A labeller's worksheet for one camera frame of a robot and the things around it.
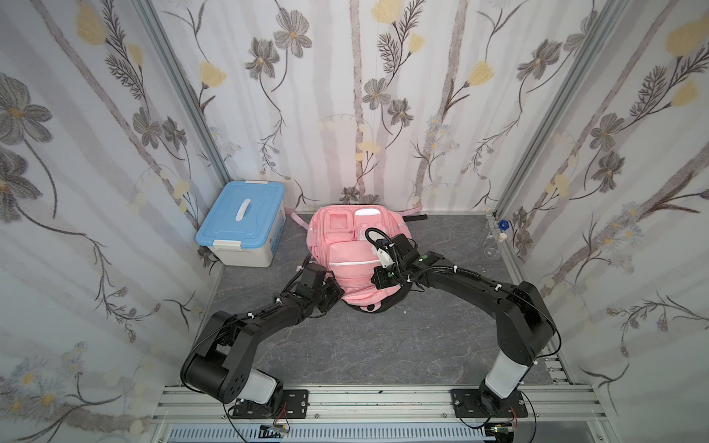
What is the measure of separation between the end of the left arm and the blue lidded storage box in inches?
11.4

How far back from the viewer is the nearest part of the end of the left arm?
0.72 meters

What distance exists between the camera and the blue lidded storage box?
36.1 inches
